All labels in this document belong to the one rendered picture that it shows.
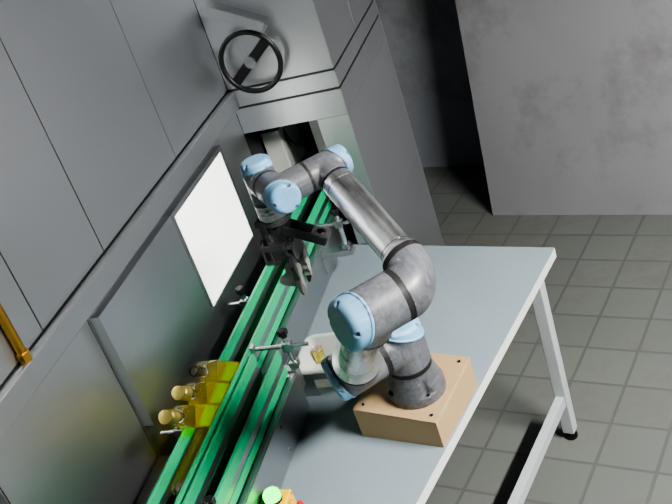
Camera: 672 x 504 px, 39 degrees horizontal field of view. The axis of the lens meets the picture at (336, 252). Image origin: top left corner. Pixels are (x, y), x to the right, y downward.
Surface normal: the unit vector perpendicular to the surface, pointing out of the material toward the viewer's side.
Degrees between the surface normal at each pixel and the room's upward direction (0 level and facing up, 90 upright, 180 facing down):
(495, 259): 0
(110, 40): 90
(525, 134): 82
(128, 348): 90
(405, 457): 0
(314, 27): 90
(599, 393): 0
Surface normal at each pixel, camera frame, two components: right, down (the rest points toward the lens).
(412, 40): -0.46, 0.55
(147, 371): 0.93, -0.13
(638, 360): -0.29, -0.83
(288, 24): -0.22, 0.54
